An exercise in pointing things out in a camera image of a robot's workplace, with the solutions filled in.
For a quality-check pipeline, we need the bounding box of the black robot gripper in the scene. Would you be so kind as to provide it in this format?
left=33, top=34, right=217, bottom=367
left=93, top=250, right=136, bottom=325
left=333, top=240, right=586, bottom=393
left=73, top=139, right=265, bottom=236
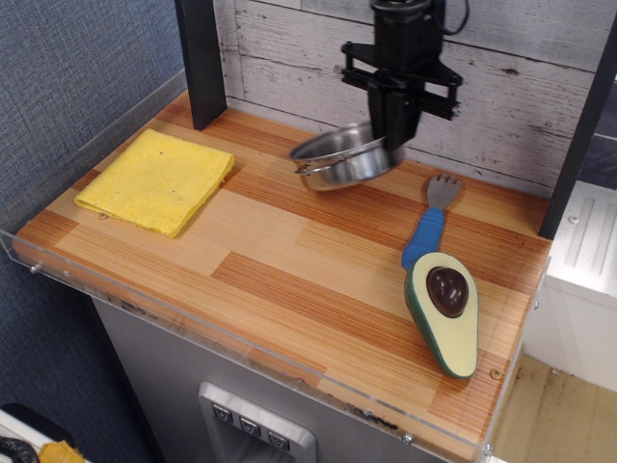
left=341, top=1, right=463, bottom=150

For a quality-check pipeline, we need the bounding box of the stainless steel pot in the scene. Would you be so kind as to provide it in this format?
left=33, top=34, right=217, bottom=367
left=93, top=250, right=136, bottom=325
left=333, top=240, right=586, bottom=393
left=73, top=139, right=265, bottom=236
left=288, top=122, right=405, bottom=191

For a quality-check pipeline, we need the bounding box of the toy avocado half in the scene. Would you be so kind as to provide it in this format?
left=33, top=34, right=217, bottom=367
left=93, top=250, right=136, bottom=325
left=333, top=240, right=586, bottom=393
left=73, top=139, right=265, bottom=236
left=404, top=252, right=479, bottom=379

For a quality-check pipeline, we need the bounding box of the yellow folded cloth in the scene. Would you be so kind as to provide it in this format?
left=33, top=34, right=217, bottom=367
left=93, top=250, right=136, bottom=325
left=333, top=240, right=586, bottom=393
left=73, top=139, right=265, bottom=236
left=74, top=129, right=235, bottom=238

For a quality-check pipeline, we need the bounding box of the white ribbed box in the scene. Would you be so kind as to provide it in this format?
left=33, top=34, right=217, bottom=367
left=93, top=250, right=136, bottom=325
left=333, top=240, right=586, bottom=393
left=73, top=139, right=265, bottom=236
left=523, top=181, right=616, bottom=391

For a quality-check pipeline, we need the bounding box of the clear acrylic table guard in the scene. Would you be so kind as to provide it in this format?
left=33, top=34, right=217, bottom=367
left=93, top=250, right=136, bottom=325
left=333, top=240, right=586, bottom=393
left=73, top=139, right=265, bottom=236
left=1, top=59, right=554, bottom=462

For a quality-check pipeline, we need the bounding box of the grey toy fridge dispenser panel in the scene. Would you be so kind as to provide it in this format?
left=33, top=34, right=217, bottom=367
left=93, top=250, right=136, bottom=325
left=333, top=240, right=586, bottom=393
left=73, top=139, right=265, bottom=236
left=199, top=381, right=317, bottom=462

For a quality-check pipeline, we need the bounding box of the blue handled metal fork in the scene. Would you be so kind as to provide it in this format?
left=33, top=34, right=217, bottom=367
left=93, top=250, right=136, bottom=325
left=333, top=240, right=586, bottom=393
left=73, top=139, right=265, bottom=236
left=401, top=174, right=462, bottom=271

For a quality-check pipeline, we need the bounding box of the black right vertical post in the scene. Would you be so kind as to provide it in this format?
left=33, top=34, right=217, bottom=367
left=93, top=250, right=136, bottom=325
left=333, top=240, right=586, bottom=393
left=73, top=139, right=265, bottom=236
left=538, top=19, right=616, bottom=239

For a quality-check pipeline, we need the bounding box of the black vertical post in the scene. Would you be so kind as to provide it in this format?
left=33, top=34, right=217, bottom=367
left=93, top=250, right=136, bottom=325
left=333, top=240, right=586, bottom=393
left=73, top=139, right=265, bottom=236
left=174, top=0, right=228, bottom=130
left=538, top=19, right=616, bottom=239

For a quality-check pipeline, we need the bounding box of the black left vertical post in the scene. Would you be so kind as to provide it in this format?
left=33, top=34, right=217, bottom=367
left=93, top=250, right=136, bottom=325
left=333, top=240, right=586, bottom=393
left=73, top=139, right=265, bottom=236
left=174, top=0, right=228, bottom=130

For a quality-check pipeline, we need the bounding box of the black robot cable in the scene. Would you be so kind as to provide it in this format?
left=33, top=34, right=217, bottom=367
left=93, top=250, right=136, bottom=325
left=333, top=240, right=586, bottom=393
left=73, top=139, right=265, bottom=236
left=0, top=433, right=42, bottom=463

